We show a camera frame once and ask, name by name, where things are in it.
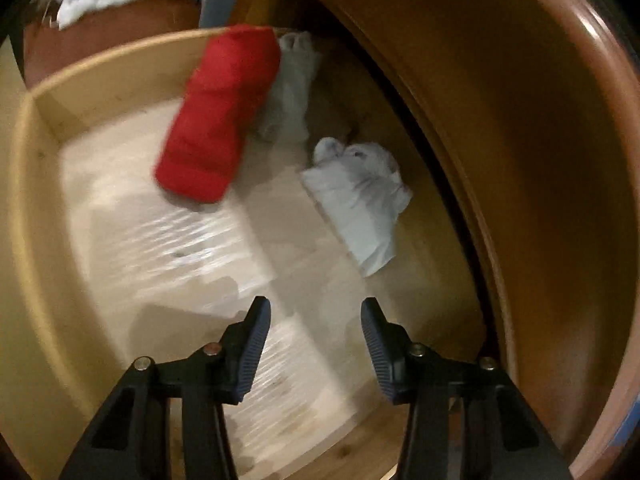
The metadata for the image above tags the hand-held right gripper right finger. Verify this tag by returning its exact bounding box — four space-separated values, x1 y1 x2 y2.
360 296 573 480

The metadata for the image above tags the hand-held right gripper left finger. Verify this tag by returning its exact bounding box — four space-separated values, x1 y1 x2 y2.
57 296 273 480

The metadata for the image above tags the wooden drawer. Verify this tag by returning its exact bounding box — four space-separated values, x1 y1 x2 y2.
0 25 501 480

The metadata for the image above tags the red underwear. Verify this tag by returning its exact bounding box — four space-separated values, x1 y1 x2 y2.
154 24 282 205

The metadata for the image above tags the white drawer liner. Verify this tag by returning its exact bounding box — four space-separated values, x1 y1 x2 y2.
60 105 481 461

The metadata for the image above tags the pale white folded underwear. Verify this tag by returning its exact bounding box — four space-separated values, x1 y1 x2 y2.
299 137 413 278

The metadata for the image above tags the grey folded underwear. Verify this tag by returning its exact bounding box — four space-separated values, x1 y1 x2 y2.
257 31 323 143

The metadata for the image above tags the wooden nightstand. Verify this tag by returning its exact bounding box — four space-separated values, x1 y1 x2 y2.
240 0 640 476

